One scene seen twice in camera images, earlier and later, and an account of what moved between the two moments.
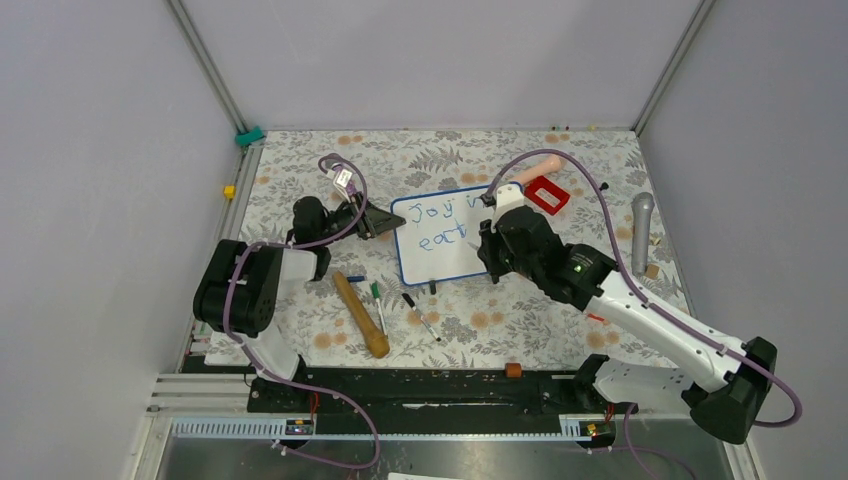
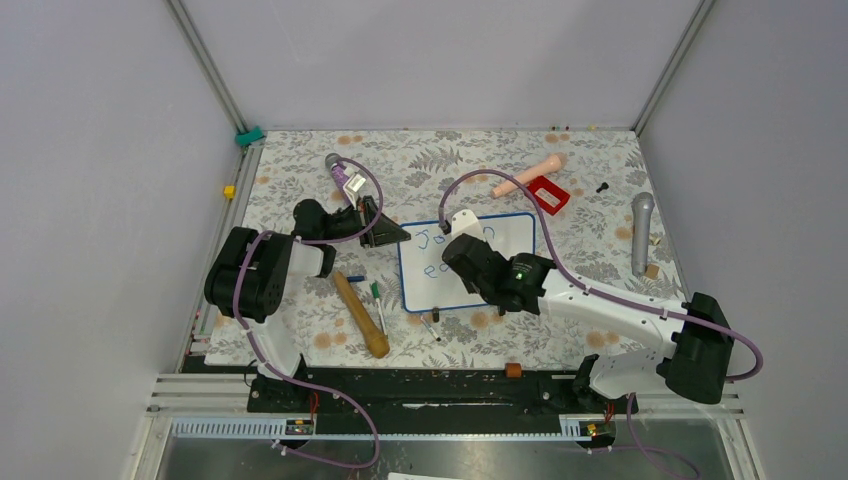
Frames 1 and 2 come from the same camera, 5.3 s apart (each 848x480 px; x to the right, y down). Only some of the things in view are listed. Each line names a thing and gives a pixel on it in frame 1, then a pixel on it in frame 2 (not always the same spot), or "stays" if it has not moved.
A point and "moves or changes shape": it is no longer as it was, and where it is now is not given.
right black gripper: [486, 251] to [471, 287]
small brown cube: [513, 370] stays
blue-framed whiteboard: [438, 235] moves or changes shape
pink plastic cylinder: [552, 165] stays
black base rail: [435, 394] stays
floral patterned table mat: [401, 213] stays
